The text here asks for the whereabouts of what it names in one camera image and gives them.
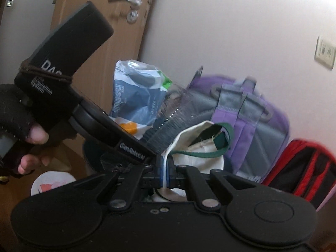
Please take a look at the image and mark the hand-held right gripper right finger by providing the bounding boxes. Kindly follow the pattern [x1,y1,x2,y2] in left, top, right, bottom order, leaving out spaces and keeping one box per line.
[168,164,259,212]

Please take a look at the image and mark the grey blue paper packet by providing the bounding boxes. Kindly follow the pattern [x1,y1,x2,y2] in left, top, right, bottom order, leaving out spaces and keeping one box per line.
[108,59,173,140]

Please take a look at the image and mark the red and black bag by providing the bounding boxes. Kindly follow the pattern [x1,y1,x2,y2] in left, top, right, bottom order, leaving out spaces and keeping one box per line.
[261,139,336,210]

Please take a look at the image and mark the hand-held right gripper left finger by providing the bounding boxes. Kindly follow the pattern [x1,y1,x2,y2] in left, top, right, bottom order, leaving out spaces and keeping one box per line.
[73,163,161,212]

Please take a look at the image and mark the white round stool pink print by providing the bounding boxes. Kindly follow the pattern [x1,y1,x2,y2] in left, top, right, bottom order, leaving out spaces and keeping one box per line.
[31,171,77,196]

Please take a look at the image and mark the white tote bag green handles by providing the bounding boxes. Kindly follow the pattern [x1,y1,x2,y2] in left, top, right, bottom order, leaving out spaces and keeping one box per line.
[155,120,235,203]

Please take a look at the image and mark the clear plastic bottle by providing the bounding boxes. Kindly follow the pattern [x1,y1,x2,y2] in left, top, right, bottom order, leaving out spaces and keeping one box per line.
[142,82,203,154]

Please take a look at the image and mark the metal door handle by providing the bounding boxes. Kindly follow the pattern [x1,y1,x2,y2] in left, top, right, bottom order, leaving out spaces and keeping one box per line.
[108,0,142,9]

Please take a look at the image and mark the person's left hand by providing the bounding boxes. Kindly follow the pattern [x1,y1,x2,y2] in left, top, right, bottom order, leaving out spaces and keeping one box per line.
[0,83,51,175]

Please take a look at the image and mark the purple and grey backpack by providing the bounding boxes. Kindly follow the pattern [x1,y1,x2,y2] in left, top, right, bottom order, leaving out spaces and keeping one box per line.
[186,66,291,184]

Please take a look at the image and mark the beige wall socket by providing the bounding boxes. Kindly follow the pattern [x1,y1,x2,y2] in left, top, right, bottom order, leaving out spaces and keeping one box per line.
[314,35,336,70]

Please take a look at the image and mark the brown elastic band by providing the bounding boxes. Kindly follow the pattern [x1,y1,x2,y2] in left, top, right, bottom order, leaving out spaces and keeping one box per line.
[18,58,73,84]

